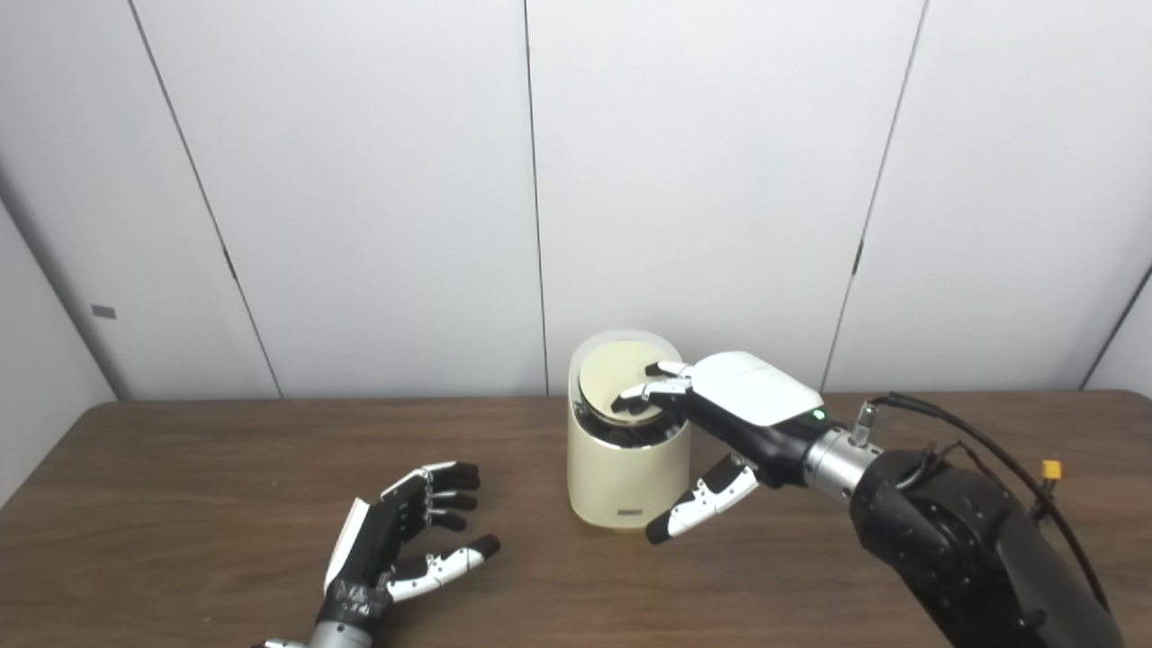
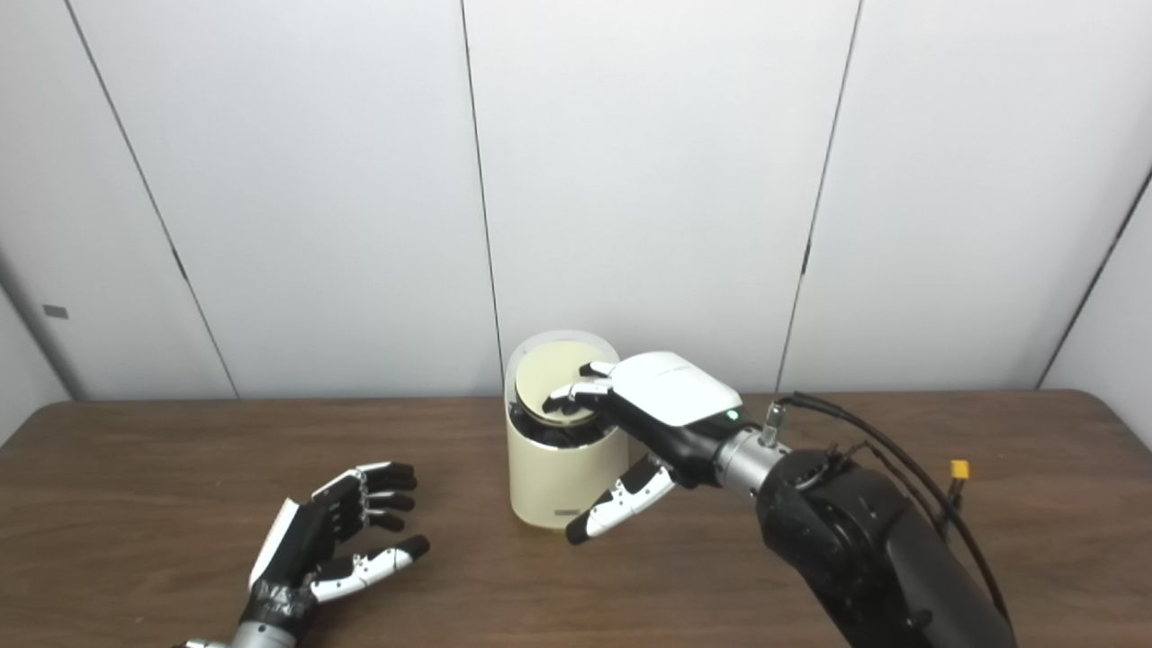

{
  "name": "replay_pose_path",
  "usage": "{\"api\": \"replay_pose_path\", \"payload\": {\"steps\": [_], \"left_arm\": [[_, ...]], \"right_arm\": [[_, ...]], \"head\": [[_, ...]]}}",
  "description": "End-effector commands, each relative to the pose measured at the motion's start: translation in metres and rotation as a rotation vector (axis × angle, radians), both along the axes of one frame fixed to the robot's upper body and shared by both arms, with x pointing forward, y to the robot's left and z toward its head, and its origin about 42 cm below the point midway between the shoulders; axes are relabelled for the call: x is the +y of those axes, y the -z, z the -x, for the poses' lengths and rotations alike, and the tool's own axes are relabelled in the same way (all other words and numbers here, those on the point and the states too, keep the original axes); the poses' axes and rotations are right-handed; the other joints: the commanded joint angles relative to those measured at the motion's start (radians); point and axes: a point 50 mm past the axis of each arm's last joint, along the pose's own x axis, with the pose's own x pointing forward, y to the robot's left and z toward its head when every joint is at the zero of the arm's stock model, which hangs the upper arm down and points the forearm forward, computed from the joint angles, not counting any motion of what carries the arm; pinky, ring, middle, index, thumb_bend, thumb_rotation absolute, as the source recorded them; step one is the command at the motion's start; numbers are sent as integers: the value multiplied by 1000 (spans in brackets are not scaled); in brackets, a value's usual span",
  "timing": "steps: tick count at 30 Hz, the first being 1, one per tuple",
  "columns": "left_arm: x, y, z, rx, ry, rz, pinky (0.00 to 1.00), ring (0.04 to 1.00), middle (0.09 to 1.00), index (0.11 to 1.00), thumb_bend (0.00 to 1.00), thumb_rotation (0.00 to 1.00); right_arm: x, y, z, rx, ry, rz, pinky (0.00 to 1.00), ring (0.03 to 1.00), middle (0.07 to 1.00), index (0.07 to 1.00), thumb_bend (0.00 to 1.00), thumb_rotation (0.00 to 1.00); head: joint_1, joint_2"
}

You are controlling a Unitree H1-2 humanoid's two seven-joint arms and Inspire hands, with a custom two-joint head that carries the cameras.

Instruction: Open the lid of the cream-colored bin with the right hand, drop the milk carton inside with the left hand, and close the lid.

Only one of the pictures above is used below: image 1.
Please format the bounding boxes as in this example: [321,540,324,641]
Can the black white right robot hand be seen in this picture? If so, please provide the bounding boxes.
[612,351,824,545]

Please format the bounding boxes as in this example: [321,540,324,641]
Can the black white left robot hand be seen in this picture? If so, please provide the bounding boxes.
[315,462,501,631]

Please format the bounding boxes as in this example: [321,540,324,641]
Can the cream round bin lid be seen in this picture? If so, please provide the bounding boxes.
[578,342,676,426]

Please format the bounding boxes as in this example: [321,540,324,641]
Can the cream-colored bin body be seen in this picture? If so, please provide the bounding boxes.
[567,330,692,530]

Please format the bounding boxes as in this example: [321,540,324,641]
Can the thick black right wrist cable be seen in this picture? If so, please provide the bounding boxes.
[850,391,1112,613]

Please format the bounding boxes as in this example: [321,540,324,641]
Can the thin black wire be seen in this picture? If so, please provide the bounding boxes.
[918,439,1056,523]

